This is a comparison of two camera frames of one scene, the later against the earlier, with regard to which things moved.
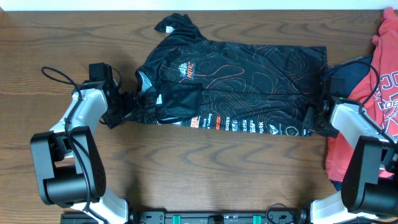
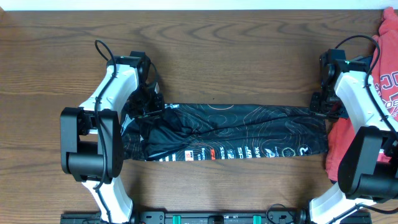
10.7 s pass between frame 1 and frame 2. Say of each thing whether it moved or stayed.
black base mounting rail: stayed
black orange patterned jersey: moved
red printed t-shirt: stayed
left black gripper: moved
